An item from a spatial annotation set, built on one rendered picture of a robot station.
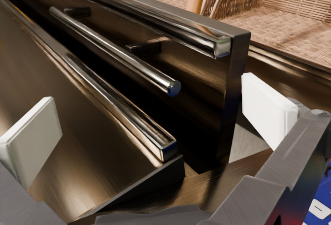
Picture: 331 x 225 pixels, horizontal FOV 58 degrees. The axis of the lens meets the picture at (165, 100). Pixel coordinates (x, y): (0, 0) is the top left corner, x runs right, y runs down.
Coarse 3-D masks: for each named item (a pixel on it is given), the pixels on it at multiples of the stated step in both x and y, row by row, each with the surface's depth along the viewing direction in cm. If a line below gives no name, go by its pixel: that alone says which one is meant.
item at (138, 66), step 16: (64, 16) 44; (80, 16) 49; (80, 32) 40; (96, 32) 37; (112, 48) 33; (128, 48) 33; (144, 48) 34; (128, 64) 31; (144, 64) 29; (160, 80) 27; (176, 80) 26
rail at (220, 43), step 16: (96, 0) 42; (112, 0) 38; (128, 0) 37; (128, 16) 36; (144, 16) 33; (160, 16) 31; (176, 16) 31; (160, 32) 31; (176, 32) 29; (192, 32) 27; (208, 32) 26; (192, 48) 28; (208, 48) 26; (224, 48) 26
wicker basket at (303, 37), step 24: (216, 0) 102; (240, 0) 109; (264, 0) 115; (288, 0) 107; (312, 0) 101; (240, 24) 101; (264, 24) 100; (288, 24) 100; (312, 24) 99; (288, 48) 83; (312, 48) 83
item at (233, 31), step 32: (32, 0) 79; (64, 0) 59; (64, 32) 64; (128, 32) 41; (224, 32) 27; (96, 64) 54; (160, 64) 37; (192, 64) 32; (224, 64) 28; (128, 96) 47; (160, 96) 39; (192, 96) 33; (224, 96) 29; (192, 128) 35; (224, 128) 31; (192, 160) 37; (224, 160) 34
